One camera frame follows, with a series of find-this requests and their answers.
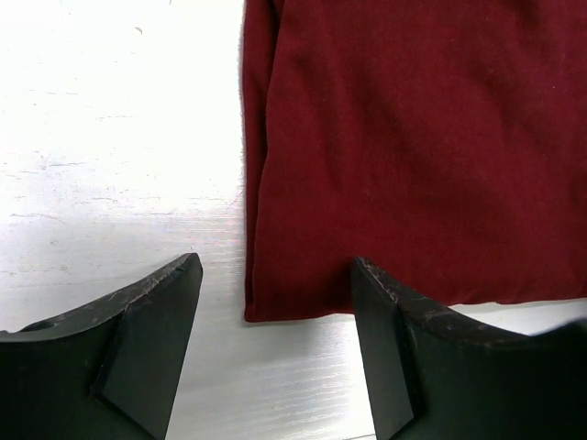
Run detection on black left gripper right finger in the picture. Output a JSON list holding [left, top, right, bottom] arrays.
[[351, 257, 586, 439]]

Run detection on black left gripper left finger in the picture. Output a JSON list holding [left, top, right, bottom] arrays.
[[1, 253, 203, 439]]

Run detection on dark red t shirt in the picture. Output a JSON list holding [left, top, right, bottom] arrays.
[[242, 1, 586, 323]]

